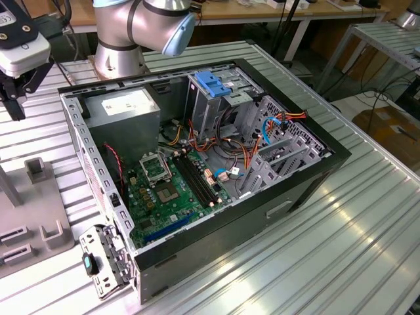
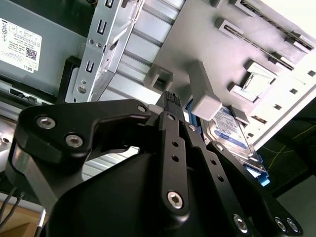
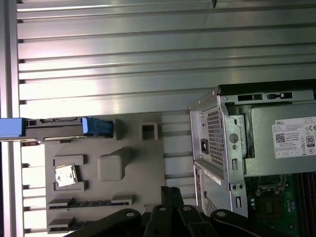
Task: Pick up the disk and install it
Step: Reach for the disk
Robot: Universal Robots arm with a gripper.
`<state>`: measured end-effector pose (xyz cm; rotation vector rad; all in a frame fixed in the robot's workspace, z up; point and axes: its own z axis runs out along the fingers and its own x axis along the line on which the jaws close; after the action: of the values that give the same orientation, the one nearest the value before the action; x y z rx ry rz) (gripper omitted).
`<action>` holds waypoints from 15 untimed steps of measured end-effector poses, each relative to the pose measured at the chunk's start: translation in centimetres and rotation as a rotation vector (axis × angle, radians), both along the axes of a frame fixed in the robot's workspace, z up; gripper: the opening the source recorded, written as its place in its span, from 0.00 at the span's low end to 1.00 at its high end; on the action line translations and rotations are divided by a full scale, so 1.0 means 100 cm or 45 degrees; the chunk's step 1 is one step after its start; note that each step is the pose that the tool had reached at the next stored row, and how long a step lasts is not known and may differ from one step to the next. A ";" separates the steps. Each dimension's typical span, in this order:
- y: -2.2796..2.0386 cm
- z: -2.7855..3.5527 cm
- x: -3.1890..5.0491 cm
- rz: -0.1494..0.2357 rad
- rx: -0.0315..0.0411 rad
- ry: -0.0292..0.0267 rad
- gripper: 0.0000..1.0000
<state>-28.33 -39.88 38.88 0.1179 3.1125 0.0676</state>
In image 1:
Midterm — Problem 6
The coloured power wire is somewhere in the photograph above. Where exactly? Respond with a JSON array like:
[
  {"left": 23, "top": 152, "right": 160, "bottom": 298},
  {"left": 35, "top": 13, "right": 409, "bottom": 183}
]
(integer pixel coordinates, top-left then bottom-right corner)
[{"left": 242, "top": 110, "right": 308, "bottom": 171}]

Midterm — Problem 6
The metal disk bay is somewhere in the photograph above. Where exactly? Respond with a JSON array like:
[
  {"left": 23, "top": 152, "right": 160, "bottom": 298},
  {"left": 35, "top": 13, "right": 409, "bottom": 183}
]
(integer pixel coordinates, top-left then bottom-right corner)
[{"left": 238, "top": 131, "right": 331, "bottom": 200}]

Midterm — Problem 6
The wooden desk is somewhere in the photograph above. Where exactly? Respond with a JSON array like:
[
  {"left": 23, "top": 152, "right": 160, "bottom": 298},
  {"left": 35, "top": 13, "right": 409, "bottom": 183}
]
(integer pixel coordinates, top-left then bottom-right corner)
[
  {"left": 193, "top": 0, "right": 391, "bottom": 63},
  {"left": 32, "top": 0, "right": 99, "bottom": 33}
]

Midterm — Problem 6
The grey parts rack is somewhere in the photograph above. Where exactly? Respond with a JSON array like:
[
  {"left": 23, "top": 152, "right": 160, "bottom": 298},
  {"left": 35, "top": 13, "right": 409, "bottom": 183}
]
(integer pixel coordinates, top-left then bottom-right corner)
[{"left": 0, "top": 156, "right": 81, "bottom": 280}]

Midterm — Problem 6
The grey power supply unit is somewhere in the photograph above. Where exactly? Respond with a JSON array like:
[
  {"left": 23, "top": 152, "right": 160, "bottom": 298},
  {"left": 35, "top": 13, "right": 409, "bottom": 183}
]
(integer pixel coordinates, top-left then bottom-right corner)
[{"left": 83, "top": 87, "right": 162, "bottom": 168}]

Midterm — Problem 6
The metal socket cover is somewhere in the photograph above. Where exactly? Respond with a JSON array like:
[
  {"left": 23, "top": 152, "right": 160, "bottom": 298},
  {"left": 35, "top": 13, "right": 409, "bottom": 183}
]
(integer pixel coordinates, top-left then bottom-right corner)
[{"left": 139, "top": 152, "right": 172, "bottom": 188}]

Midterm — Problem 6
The CPU socket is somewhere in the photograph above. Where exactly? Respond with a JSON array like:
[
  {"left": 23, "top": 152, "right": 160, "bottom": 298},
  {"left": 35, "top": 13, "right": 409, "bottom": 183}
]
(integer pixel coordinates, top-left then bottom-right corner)
[{"left": 154, "top": 181, "right": 182, "bottom": 205}]

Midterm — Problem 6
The black latch blue tab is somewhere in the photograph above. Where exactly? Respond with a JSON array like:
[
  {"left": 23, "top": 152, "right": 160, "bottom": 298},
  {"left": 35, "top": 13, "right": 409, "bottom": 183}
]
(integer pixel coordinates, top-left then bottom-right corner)
[{"left": 81, "top": 251, "right": 100, "bottom": 277}]

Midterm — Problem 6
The metal drive cage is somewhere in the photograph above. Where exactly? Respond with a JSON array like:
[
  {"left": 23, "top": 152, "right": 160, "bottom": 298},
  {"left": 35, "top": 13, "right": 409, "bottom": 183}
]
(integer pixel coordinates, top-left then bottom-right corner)
[{"left": 182, "top": 64, "right": 265, "bottom": 145}]

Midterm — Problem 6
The green motherboard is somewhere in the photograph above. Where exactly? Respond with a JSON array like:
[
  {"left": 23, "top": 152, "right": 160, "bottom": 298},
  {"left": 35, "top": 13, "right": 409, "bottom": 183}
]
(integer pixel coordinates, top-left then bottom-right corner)
[{"left": 123, "top": 147, "right": 236, "bottom": 250}]

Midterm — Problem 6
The blue plastic drive latch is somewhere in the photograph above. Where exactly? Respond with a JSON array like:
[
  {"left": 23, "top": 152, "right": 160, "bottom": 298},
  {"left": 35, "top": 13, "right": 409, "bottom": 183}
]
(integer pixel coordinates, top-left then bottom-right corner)
[{"left": 194, "top": 70, "right": 231, "bottom": 98}]

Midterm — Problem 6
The black RAM slot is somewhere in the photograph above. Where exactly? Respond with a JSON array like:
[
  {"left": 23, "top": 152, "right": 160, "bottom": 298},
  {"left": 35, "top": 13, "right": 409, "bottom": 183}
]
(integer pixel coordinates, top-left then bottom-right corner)
[
  {"left": 180, "top": 154, "right": 220, "bottom": 204},
  {"left": 173, "top": 156, "right": 214, "bottom": 208}
]

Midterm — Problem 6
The blue expansion slot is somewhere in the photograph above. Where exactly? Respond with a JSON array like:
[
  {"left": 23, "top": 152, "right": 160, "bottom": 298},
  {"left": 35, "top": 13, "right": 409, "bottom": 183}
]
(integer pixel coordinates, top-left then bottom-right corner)
[{"left": 143, "top": 212, "right": 195, "bottom": 244}]

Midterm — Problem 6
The black PC case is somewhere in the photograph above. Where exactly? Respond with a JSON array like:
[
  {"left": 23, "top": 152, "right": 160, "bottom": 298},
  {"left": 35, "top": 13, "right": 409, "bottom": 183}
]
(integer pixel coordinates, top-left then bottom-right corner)
[{"left": 57, "top": 58, "right": 352, "bottom": 305}]

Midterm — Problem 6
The brown cardboard box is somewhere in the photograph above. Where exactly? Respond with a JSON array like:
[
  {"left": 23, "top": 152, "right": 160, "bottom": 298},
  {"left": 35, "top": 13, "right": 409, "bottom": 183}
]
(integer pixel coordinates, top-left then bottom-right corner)
[{"left": 352, "top": 106, "right": 420, "bottom": 158}]

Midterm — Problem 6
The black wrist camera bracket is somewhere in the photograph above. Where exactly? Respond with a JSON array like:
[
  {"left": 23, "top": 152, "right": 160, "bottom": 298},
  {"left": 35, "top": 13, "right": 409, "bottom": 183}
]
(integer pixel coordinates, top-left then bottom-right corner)
[{"left": 0, "top": 16, "right": 41, "bottom": 50}]

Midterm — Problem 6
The loose arm cable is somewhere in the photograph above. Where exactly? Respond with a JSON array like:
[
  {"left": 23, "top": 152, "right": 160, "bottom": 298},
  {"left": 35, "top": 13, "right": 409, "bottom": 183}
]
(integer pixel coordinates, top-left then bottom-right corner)
[{"left": 61, "top": 0, "right": 74, "bottom": 24}]

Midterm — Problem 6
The metal card retention bracket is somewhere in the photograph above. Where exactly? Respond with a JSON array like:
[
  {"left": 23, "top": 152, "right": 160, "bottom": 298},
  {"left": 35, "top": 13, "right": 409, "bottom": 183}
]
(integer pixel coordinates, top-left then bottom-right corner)
[{"left": 78, "top": 222, "right": 137, "bottom": 301}]

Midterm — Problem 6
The coloured wire bundle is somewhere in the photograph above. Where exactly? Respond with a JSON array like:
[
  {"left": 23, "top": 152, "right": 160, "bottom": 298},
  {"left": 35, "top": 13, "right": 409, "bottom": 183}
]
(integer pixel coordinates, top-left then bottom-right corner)
[{"left": 159, "top": 117, "right": 263, "bottom": 171}]

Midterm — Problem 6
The blue wire white connector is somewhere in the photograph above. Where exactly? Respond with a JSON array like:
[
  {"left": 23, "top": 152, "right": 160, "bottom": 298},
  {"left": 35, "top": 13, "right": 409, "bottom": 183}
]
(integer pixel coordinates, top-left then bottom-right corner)
[{"left": 211, "top": 167, "right": 245, "bottom": 182}]

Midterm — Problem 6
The blue data wire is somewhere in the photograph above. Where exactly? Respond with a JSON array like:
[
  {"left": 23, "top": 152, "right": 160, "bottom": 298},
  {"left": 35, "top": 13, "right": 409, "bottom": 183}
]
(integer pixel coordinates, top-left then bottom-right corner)
[{"left": 261, "top": 115, "right": 284, "bottom": 146}]

